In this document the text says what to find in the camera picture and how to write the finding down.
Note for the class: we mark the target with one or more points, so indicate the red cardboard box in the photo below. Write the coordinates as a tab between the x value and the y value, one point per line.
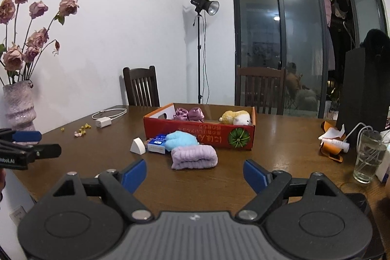
198	133

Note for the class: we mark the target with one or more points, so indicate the scattered yellow petals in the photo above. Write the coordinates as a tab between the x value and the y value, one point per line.
83	128

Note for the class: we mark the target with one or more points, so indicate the bunch of dried pink roses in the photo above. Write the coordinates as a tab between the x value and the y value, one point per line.
36	39

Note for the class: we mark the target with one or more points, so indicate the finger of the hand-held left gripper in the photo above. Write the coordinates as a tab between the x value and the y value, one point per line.
45	151
27	136

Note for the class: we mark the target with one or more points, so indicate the black coat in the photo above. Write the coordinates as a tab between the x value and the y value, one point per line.
376	40

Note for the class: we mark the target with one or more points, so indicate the yellow and white plush toy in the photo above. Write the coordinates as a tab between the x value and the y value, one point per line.
237	118

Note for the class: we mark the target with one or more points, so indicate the sliding glass door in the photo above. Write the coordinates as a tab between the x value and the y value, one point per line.
298	43

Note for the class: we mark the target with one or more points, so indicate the black smartphone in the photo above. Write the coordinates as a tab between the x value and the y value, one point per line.
361	200

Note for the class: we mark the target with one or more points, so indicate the hanging pink garment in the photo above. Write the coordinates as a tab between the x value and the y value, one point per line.
328	22

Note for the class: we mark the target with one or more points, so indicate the purple towel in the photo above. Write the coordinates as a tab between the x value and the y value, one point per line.
195	158

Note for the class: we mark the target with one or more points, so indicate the speckled pink vase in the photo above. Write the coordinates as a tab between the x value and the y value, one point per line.
19	107

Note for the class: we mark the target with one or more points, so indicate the blue and white packet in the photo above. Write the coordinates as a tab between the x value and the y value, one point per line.
156	143

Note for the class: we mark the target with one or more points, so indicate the clear drinking glass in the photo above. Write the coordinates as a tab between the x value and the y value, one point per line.
368	159

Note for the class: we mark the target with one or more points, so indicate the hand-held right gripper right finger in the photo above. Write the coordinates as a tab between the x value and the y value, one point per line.
254	175

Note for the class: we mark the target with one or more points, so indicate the studio light on stand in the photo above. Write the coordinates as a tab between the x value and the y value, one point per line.
202	4

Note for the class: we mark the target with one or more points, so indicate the dark wooden chair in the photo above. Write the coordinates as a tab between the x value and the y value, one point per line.
141	86
260	89

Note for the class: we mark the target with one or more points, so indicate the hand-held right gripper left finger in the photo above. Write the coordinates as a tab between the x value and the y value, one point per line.
134	175

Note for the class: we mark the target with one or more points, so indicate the purple satin scrunchie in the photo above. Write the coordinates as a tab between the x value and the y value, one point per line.
196	114

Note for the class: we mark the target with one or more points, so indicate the orange and white wrapper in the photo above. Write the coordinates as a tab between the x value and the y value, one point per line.
330	133

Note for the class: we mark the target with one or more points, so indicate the white makeup sponge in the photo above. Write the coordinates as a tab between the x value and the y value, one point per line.
137	146

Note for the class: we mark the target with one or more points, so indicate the black paper bag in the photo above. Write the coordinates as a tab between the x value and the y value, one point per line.
362	86

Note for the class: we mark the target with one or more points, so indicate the light blue cloth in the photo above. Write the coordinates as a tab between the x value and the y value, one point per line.
181	140

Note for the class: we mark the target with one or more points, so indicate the white tube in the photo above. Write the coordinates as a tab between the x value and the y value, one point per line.
336	144

